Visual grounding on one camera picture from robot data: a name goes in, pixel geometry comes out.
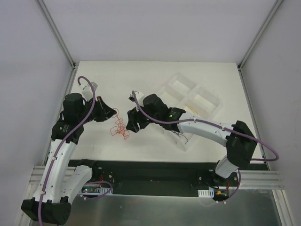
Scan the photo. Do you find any orange wire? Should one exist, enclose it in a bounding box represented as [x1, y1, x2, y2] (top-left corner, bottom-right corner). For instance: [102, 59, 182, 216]
[109, 107, 131, 141]

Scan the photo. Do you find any thin black wire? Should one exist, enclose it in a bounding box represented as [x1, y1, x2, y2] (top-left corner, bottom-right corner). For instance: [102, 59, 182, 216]
[173, 130, 190, 145]

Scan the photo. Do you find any yellow wire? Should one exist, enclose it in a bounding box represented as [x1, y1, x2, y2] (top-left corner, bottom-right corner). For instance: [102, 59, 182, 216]
[184, 103, 200, 117]

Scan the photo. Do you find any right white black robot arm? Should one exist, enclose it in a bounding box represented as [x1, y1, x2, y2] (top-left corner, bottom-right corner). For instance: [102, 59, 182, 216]
[126, 91, 257, 186]

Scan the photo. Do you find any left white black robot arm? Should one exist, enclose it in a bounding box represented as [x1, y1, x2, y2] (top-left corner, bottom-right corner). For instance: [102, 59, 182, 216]
[21, 93, 117, 225]

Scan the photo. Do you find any clear plastic compartment tray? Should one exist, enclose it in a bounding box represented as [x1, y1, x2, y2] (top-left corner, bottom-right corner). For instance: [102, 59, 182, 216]
[155, 73, 223, 153]

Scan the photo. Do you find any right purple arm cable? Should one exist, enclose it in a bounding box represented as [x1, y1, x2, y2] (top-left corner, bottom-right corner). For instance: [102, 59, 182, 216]
[131, 90, 279, 204]

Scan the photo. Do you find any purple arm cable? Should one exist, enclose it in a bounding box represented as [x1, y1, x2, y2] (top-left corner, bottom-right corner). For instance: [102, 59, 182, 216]
[131, 90, 279, 204]
[37, 76, 113, 226]

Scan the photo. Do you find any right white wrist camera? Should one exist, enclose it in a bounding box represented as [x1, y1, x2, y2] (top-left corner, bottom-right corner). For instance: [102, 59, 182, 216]
[129, 91, 145, 105]

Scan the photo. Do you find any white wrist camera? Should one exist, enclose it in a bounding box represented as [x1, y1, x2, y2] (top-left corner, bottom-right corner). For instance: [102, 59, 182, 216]
[79, 84, 93, 101]
[129, 91, 145, 105]

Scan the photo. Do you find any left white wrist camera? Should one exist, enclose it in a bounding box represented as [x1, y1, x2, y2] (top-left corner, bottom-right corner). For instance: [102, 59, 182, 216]
[79, 84, 93, 101]

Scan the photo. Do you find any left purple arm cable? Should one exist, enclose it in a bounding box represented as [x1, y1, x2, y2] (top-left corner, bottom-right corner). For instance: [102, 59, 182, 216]
[37, 76, 113, 226]

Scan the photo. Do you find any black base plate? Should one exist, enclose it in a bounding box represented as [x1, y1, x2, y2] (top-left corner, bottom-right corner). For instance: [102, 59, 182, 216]
[70, 159, 238, 196]

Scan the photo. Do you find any left white cable duct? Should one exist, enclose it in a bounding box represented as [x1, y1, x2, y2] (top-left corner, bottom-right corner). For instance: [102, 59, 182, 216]
[79, 185, 113, 196]

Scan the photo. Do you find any white cable duct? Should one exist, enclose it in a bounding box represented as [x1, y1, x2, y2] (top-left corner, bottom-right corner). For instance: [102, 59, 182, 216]
[198, 189, 214, 198]
[79, 185, 113, 196]

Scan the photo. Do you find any right white cable duct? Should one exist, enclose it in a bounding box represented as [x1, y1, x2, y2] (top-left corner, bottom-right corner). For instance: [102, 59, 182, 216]
[198, 189, 214, 198]

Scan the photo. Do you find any left aluminium frame post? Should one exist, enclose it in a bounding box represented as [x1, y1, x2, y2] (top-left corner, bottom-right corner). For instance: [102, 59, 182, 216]
[35, 0, 76, 69]

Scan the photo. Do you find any aluminium frame post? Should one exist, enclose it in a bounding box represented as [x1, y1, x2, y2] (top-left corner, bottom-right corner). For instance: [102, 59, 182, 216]
[238, 0, 285, 71]
[35, 0, 76, 69]

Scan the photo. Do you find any right aluminium frame post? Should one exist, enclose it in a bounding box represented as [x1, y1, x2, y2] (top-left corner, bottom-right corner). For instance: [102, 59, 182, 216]
[238, 0, 285, 71]

